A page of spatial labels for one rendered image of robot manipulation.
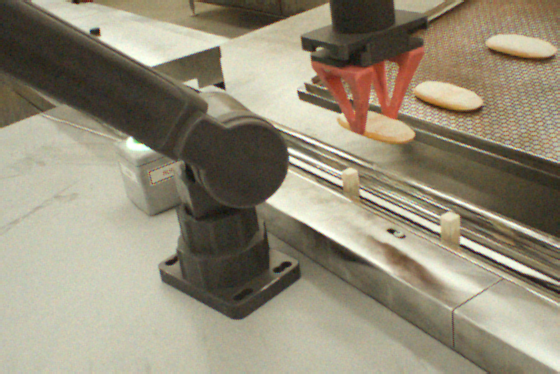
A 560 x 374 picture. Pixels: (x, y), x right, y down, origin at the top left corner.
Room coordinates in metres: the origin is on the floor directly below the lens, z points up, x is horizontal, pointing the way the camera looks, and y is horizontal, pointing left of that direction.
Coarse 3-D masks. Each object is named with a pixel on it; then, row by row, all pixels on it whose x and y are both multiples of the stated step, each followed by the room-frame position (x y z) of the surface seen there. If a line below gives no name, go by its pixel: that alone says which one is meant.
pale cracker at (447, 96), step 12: (420, 84) 0.78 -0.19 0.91; (432, 84) 0.77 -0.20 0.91; (444, 84) 0.75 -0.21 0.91; (420, 96) 0.75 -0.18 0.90; (432, 96) 0.74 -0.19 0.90; (444, 96) 0.73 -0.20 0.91; (456, 96) 0.72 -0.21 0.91; (468, 96) 0.71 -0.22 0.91; (456, 108) 0.70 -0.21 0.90; (468, 108) 0.70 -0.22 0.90
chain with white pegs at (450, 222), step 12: (300, 168) 0.74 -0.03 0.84; (324, 180) 0.70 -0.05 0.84; (348, 180) 0.64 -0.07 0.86; (348, 192) 0.65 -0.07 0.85; (444, 216) 0.53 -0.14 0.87; (456, 216) 0.53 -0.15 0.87; (444, 228) 0.53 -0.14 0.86; (456, 228) 0.53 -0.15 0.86; (456, 240) 0.53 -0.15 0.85; (480, 252) 0.51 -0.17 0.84; (504, 264) 0.49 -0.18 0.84; (528, 276) 0.46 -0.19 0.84; (552, 288) 0.44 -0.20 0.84
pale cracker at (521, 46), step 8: (488, 40) 0.84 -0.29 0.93; (496, 40) 0.83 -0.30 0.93; (504, 40) 0.82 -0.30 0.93; (512, 40) 0.81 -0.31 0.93; (520, 40) 0.81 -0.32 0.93; (528, 40) 0.80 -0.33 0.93; (536, 40) 0.79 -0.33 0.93; (496, 48) 0.82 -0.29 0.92; (504, 48) 0.81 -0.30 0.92; (512, 48) 0.80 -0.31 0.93; (520, 48) 0.79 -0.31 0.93; (528, 48) 0.78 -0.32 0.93; (536, 48) 0.77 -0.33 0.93; (544, 48) 0.77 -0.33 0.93; (552, 48) 0.77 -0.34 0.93; (520, 56) 0.78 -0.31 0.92; (528, 56) 0.77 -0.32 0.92; (536, 56) 0.77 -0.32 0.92; (544, 56) 0.76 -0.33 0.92
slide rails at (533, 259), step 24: (288, 144) 0.79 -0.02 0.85; (288, 168) 0.72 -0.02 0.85; (336, 168) 0.70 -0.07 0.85; (336, 192) 0.65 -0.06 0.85; (384, 192) 0.63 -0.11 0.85; (384, 216) 0.58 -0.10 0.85; (432, 216) 0.57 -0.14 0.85; (480, 240) 0.51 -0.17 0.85; (504, 240) 0.51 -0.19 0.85; (480, 264) 0.48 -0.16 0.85; (528, 264) 0.47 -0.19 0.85; (552, 264) 0.46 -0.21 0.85
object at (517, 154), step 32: (448, 0) 1.01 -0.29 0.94; (480, 0) 1.00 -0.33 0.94; (512, 0) 0.96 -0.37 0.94; (544, 0) 0.93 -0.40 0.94; (416, 32) 0.95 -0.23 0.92; (448, 32) 0.92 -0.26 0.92; (480, 32) 0.89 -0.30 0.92; (544, 32) 0.83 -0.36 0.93; (544, 64) 0.75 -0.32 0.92; (320, 96) 0.85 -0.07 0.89; (512, 96) 0.70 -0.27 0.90; (544, 96) 0.68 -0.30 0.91; (448, 128) 0.65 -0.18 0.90; (544, 128) 0.62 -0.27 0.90; (544, 160) 0.55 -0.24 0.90
